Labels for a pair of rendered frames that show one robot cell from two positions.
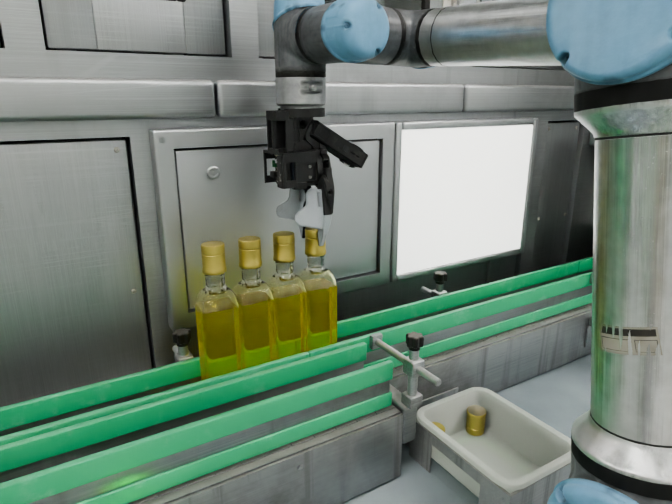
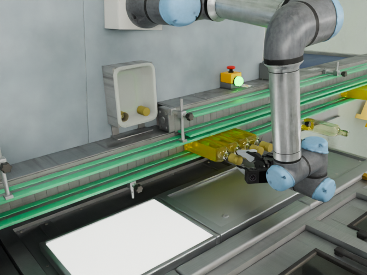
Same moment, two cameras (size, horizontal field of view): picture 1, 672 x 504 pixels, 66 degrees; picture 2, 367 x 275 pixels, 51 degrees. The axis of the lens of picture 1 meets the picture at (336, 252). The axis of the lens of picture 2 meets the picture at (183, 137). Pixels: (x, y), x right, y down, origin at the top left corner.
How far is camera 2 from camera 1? 151 cm
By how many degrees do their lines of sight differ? 79
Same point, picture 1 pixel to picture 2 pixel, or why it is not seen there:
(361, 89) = (253, 235)
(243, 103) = (294, 205)
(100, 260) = not seen: hidden behind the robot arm
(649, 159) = not seen: hidden behind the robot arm
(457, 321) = (136, 154)
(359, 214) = (201, 205)
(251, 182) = (262, 192)
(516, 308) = (89, 169)
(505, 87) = not seen: outside the picture
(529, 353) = (65, 156)
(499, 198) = (95, 251)
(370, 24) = (315, 140)
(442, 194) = (153, 231)
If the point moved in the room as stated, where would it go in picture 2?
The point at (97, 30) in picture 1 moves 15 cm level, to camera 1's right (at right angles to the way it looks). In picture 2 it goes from (353, 206) to (336, 198)
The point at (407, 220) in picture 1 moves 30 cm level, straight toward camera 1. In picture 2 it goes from (169, 214) to (209, 135)
